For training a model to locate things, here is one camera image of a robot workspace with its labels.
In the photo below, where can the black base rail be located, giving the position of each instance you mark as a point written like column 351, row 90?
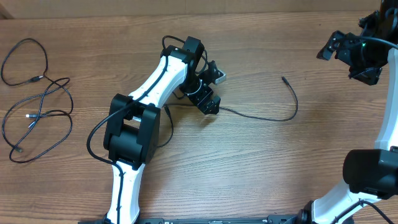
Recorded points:
column 270, row 219

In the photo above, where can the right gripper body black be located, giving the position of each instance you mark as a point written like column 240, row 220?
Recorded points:
column 364, row 60

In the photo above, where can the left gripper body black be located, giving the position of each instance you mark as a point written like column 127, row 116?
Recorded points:
column 198, row 98

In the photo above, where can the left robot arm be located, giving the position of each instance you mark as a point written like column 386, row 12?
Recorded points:
column 132, row 130

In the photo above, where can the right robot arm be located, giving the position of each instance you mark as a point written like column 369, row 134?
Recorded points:
column 368, row 175

